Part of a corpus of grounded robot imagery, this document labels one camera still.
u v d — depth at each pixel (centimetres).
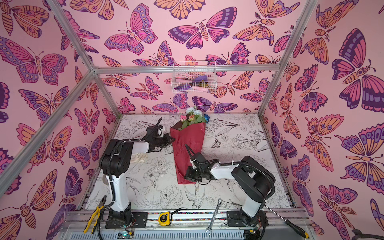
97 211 76
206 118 112
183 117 113
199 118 110
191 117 113
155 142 87
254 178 48
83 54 85
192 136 101
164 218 73
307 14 71
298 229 69
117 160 56
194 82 93
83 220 76
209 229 71
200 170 71
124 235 72
